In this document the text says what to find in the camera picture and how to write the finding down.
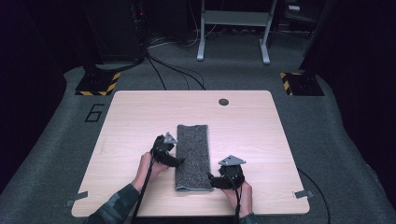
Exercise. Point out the black computer tower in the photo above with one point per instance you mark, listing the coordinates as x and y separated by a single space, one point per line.
115 28

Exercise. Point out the person's left hand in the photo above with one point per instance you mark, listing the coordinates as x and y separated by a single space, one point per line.
144 171

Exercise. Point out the grey towel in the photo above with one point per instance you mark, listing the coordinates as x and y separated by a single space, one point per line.
193 149

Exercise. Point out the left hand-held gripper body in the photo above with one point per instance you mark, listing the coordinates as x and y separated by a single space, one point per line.
160 149

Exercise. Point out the white desk frame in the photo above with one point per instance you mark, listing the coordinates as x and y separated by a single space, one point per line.
236 18

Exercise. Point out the grey tape strip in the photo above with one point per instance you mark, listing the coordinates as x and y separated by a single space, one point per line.
303 194
77 198

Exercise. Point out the black stand with striped base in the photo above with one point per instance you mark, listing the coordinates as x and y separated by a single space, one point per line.
303 84
95 84

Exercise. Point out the person's right hand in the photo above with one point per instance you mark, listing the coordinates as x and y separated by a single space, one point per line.
246 200

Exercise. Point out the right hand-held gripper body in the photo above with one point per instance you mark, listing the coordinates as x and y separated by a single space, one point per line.
232 177

